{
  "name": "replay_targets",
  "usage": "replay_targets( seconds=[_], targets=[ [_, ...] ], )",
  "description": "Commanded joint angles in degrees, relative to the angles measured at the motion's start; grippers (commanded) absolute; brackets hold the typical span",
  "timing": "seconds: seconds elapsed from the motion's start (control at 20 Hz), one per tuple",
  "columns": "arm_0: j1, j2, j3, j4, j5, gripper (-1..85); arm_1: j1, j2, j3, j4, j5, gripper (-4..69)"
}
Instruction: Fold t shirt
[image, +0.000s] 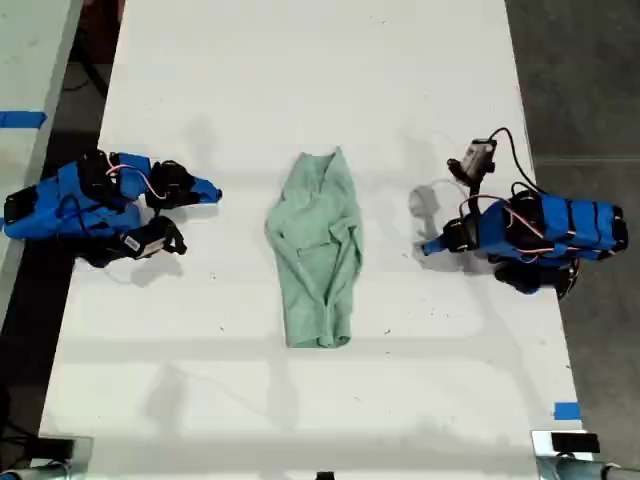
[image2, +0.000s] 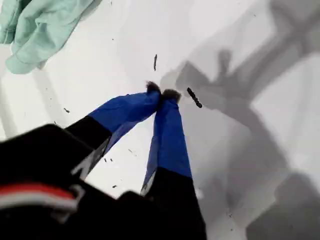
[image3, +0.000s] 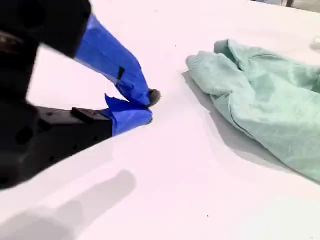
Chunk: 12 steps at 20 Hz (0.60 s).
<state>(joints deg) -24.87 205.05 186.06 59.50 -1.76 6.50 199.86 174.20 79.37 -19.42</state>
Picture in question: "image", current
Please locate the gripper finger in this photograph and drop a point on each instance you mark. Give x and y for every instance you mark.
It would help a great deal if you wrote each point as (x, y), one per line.
(175, 199)
(175, 175)
(456, 229)
(452, 247)

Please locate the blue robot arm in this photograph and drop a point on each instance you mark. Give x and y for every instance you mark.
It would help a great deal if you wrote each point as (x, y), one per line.
(575, 220)
(45, 215)

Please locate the pale green T-shirt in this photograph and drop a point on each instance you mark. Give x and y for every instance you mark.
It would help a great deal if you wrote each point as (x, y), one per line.
(310, 225)

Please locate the long blue tape strip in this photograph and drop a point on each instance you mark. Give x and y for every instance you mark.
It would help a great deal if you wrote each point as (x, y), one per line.
(22, 120)

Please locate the white side table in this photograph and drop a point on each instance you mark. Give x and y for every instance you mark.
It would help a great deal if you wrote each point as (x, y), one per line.
(30, 60)

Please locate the short blue tape strip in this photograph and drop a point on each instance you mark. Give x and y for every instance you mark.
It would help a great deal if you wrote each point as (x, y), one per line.
(567, 411)

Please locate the small black box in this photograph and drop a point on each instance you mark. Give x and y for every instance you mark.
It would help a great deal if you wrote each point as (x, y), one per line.
(575, 443)
(55, 446)

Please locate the black camera stalk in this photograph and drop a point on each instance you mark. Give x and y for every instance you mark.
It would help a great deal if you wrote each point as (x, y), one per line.
(100, 255)
(474, 192)

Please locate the black camera box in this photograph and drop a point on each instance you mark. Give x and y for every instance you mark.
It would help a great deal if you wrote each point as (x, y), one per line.
(475, 159)
(150, 241)

